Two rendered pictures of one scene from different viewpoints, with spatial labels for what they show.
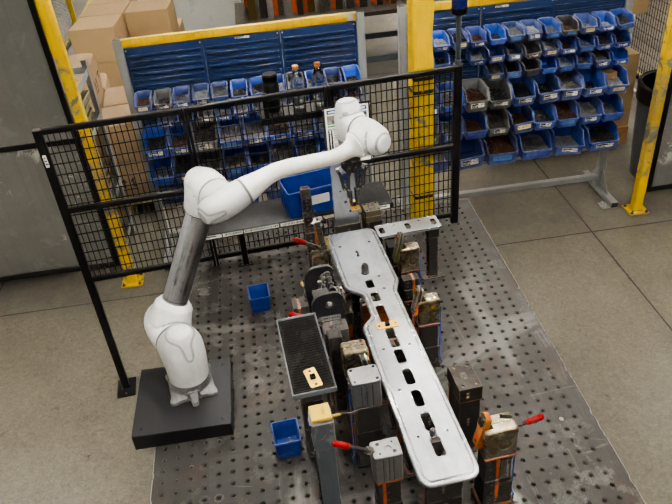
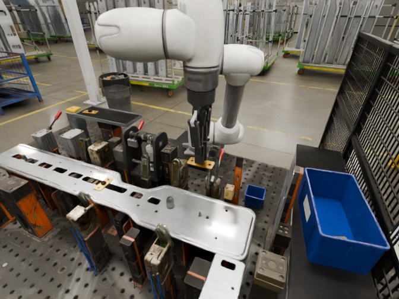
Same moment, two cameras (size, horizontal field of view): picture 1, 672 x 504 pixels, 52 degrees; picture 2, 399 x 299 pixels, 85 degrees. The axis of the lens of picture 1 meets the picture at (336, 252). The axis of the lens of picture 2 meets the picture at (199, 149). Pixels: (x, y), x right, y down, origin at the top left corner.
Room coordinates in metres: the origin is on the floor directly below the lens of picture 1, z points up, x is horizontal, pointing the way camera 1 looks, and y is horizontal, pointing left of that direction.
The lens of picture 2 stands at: (2.70, -0.57, 1.67)
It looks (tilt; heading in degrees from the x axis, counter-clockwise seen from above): 33 degrees down; 121
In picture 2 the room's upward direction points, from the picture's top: straight up
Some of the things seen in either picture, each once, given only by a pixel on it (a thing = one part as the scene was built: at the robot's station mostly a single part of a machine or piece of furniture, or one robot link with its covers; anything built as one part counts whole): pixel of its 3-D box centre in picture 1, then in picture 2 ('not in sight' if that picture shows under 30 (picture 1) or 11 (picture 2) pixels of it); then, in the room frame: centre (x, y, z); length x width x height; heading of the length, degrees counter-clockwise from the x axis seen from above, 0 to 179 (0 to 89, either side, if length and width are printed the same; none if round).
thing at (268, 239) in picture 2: (349, 250); (263, 265); (2.67, -0.06, 0.85); 0.12 x 0.03 x 0.30; 99
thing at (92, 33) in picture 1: (140, 62); not in sight; (6.60, 1.70, 0.52); 1.20 x 0.80 x 1.05; 2
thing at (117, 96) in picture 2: not in sight; (117, 96); (-0.43, 1.87, 0.36); 0.54 x 0.50 x 0.73; 95
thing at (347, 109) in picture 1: (349, 119); (195, 27); (2.40, -0.10, 1.63); 0.13 x 0.11 x 0.16; 29
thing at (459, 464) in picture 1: (390, 329); (99, 184); (1.93, -0.17, 1.00); 1.38 x 0.22 x 0.02; 9
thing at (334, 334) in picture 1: (338, 373); (122, 169); (1.82, 0.03, 0.90); 0.05 x 0.05 x 0.40; 9
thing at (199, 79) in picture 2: not in sight; (200, 76); (2.41, -0.09, 1.52); 0.09 x 0.09 x 0.06
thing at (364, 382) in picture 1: (366, 417); (84, 164); (1.60, -0.05, 0.90); 0.13 x 0.10 x 0.41; 99
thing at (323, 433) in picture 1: (326, 463); (84, 142); (1.41, 0.09, 0.92); 0.08 x 0.08 x 0.44; 9
